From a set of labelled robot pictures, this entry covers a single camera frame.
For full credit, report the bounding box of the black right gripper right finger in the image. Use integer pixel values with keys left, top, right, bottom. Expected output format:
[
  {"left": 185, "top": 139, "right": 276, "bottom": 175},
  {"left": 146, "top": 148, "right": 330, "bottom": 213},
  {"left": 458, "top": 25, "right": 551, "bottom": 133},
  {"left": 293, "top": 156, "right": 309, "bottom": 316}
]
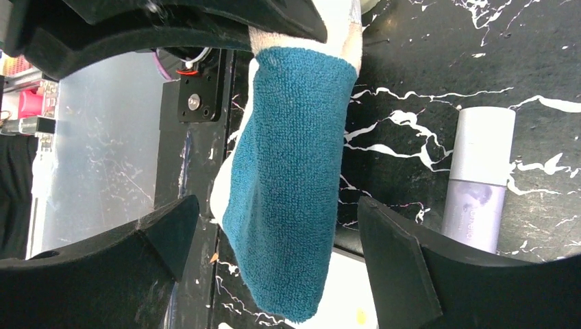
[{"left": 358, "top": 197, "right": 580, "bottom": 328}]

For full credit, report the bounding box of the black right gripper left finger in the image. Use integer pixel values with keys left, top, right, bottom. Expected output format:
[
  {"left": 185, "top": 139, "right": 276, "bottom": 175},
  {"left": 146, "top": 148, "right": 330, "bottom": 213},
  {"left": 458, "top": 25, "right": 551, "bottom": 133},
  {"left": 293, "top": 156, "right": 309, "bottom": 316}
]
[{"left": 1, "top": 195, "right": 199, "bottom": 328}]

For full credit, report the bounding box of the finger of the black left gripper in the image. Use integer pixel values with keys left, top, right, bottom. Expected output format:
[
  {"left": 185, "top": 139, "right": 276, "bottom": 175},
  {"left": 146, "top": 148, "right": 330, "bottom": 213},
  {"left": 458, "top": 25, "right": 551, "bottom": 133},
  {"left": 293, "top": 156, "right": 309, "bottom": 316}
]
[{"left": 4, "top": 0, "right": 327, "bottom": 80}]

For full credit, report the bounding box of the white square packet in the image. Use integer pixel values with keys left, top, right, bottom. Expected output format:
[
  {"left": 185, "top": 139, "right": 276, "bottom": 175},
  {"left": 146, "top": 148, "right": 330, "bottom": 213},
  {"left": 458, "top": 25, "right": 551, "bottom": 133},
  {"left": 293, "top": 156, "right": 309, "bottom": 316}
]
[{"left": 285, "top": 249, "right": 379, "bottom": 329}]

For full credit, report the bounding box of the white lavender tube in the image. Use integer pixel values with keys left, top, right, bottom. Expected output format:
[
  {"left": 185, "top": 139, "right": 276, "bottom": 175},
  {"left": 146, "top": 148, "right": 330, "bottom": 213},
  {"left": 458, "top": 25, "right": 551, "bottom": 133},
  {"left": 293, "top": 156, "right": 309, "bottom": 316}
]
[{"left": 441, "top": 106, "right": 516, "bottom": 254}]

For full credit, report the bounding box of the teal and beige towel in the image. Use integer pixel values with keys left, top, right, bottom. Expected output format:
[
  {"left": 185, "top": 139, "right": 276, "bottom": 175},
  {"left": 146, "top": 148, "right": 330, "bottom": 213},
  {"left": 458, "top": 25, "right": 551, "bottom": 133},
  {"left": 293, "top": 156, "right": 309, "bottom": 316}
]
[{"left": 210, "top": 1, "right": 362, "bottom": 323}]

